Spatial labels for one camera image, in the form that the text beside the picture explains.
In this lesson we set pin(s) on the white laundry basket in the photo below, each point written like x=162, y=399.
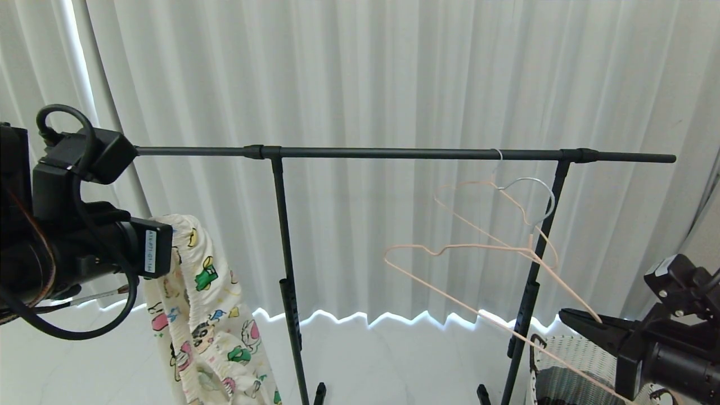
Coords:
x=568, y=354

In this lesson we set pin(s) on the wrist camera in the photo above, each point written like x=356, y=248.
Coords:
x=675, y=278
x=109, y=154

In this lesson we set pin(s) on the pink clothes hanger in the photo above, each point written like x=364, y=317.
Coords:
x=467, y=183
x=478, y=311

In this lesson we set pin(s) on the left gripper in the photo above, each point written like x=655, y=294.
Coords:
x=112, y=247

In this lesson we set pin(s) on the black clothes rack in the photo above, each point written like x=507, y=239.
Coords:
x=394, y=152

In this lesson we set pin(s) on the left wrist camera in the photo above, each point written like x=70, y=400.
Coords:
x=109, y=154

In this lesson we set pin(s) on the cream printed garment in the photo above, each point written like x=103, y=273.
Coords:
x=208, y=315

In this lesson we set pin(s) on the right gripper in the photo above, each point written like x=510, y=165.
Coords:
x=680, y=365

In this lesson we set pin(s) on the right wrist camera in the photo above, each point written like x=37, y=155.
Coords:
x=675, y=278

